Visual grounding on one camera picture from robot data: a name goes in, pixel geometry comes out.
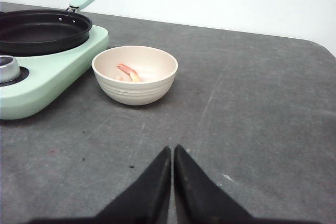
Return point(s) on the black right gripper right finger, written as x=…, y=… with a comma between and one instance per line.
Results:
x=202, y=201

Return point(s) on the mint green breakfast maker base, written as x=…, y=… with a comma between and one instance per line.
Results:
x=49, y=76

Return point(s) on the silver right control knob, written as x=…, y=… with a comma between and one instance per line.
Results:
x=10, y=69

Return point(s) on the pink cooked shrimp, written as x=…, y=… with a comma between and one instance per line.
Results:
x=130, y=72

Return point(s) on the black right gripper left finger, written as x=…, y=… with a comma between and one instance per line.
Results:
x=147, y=199

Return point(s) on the black round frying pan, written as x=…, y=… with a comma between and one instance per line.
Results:
x=38, y=32

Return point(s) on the beige ribbed bowl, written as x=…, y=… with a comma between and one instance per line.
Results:
x=156, y=68

